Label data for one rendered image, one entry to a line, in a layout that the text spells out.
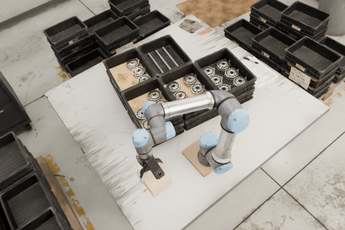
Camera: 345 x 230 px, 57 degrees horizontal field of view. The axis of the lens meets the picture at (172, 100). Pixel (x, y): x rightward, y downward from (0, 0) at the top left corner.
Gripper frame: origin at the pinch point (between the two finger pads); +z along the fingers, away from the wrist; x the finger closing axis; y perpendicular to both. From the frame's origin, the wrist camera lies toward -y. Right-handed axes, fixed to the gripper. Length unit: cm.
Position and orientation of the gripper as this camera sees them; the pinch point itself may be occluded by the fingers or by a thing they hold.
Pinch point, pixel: (153, 175)
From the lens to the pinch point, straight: 169.2
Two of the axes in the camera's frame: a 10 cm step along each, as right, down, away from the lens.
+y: -6.0, -5.8, 5.6
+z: 0.9, 6.4, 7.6
